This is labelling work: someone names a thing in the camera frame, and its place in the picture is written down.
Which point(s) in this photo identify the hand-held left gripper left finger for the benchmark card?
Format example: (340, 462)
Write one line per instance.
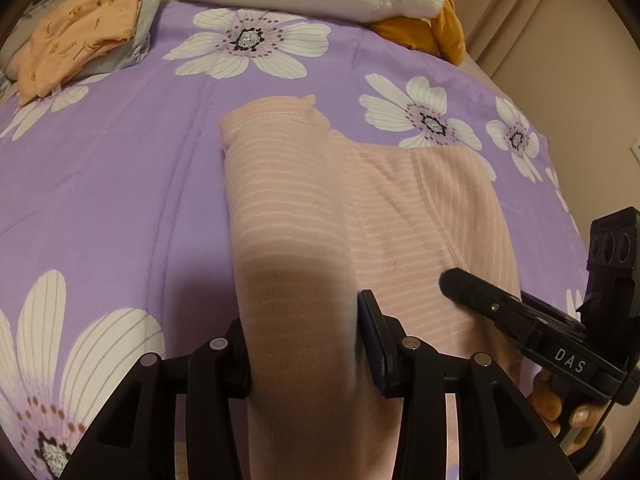
(222, 360)

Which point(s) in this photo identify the folded orange printed garment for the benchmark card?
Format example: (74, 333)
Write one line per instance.
(75, 35)

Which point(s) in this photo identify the person's right hand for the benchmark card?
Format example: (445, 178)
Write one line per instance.
(547, 400)

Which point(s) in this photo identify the beige curtain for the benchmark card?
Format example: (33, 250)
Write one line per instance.
(510, 5)

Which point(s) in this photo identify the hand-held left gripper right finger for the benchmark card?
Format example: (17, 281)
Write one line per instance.
(372, 340)

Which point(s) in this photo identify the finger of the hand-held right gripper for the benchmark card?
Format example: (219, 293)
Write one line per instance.
(475, 292)

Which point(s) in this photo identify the folded grey garment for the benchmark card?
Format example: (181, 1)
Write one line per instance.
(142, 25)

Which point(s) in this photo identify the purple floral bedsheet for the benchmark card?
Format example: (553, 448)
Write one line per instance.
(130, 200)

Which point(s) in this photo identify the pink striped shirt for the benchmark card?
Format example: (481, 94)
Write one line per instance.
(310, 220)

